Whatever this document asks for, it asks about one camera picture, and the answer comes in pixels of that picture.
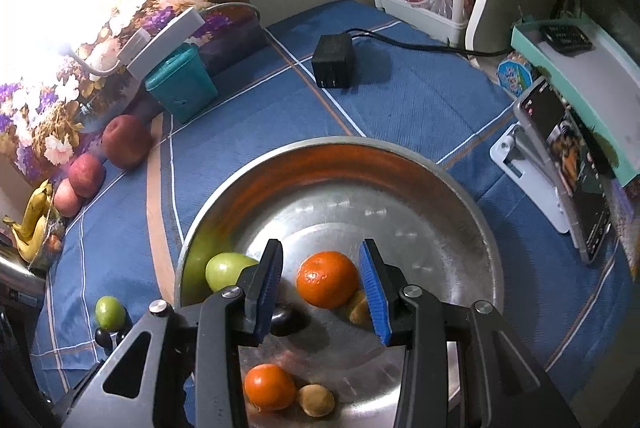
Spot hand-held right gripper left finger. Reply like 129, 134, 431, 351
52, 238, 285, 428

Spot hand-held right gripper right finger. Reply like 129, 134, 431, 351
359, 238, 581, 428

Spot brown kiwi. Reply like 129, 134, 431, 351
347, 289, 373, 326
298, 384, 335, 418

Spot orange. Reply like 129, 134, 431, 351
243, 363, 297, 411
296, 251, 361, 309

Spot stainless steel bowl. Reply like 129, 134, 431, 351
174, 135, 505, 428

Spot blue plaid tablecloth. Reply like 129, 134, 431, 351
30, 0, 636, 409

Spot white phone stand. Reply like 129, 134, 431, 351
489, 122, 573, 234

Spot red apple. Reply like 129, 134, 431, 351
52, 178, 83, 218
68, 153, 107, 199
101, 114, 155, 170

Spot teal plastic box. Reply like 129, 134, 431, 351
145, 43, 219, 125

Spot clear plastic fruit tray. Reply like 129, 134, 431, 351
27, 215, 66, 271

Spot smartphone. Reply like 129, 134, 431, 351
519, 78, 618, 265

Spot black power adapter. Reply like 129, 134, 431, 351
311, 34, 357, 90

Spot yellow banana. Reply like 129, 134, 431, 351
2, 215, 46, 261
22, 180, 53, 229

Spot round colourful tin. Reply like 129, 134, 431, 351
496, 58, 533, 99

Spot white power strip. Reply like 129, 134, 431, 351
117, 6, 207, 79

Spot teal shelf board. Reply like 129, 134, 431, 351
510, 14, 640, 186

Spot small black device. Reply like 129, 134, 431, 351
541, 25, 593, 55

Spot black adapter cable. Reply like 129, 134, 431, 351
347, 28, 516, 57

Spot white power cable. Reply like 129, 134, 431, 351
200, 2, 263, 31
60, 47, 125, 78

